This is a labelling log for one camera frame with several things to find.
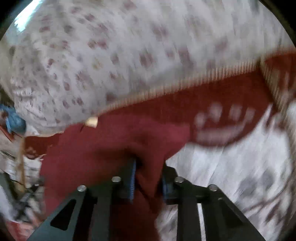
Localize white floral quilt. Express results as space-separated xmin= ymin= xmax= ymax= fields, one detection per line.
xmin=1 ymin=1 xmax=292 ymax=133

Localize dark red garment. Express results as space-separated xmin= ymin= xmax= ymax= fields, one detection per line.
xmin=26 ymin=113 xmax=191 ymax=240

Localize red and white plush blanket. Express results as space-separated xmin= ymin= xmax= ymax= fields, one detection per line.
xmin=24 ymin=49 xmax=296 ymax=241

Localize blue plastic bag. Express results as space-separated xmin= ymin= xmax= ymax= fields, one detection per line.
xmin=1 ymin=104 xmax=27 ymax=135

